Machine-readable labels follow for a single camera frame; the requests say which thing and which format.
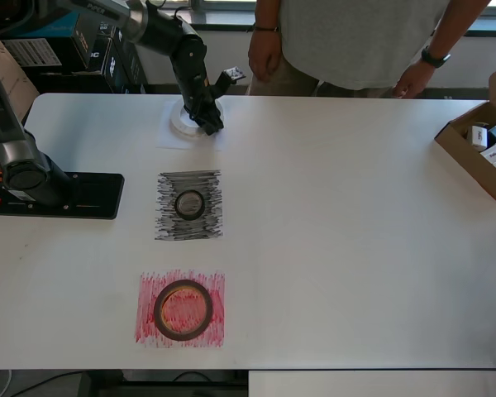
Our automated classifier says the brown cardboard box with handwriting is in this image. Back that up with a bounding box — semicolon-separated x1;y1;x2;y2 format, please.
0;35;41;125

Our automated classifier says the black wristwatch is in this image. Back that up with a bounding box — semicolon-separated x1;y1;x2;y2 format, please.
420;44;453;69

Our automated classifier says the person in grey t-shirt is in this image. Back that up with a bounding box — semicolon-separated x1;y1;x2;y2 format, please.
246;0;493;99

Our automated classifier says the person's left forearm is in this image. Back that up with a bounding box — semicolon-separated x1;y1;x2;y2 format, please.
429;0;493;55

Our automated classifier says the black box with striped label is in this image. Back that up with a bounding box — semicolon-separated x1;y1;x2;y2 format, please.
2;36;93;76

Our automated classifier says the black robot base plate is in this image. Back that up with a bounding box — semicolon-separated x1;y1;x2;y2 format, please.
0;172;126;221

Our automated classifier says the plain white paper sheet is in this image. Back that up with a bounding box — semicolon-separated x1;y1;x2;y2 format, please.
155;98;226;152

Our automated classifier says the red tape roll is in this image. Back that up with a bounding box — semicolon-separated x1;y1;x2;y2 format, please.
153;279;215;342

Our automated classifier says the white tape roll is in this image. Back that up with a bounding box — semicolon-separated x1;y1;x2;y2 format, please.
168;98;227;140

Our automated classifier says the person's right forearm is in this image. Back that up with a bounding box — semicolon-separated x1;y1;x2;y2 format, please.
254;0;283;29

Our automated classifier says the teal cardboard box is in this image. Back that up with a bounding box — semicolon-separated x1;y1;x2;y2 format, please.
7;10;83;41

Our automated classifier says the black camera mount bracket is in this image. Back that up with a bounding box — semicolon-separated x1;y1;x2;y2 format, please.
212;65;248;100

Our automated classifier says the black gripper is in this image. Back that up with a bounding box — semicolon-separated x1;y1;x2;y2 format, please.
175;65;227;137

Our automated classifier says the red scribbled paper sheet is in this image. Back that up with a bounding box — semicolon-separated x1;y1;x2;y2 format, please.
133;270;227;349

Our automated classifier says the black box with orange print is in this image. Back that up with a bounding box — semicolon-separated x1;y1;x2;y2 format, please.
72;16;108;71

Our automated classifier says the person's right hand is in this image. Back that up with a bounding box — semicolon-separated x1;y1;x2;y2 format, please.
247;28;284;82

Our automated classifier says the open brown cardboard box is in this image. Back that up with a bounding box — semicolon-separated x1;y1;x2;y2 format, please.
433;60;496;203

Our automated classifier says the black tape roll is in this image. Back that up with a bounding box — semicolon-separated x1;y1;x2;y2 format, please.
174;189;206;222

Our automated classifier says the black box with white print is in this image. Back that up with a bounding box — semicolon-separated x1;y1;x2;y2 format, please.
98;20;122;41

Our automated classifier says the black scribbled paper sheet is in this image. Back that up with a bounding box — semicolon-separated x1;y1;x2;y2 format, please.
154;169;224;242

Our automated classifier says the black AOC carton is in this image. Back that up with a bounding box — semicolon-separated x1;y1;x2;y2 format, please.
105;28;150;95
31;36;117;94

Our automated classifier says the person's left hand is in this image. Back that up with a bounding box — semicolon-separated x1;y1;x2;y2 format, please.
392;60;437;100

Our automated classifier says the dark window frame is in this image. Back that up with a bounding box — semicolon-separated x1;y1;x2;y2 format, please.
177;0;496;38

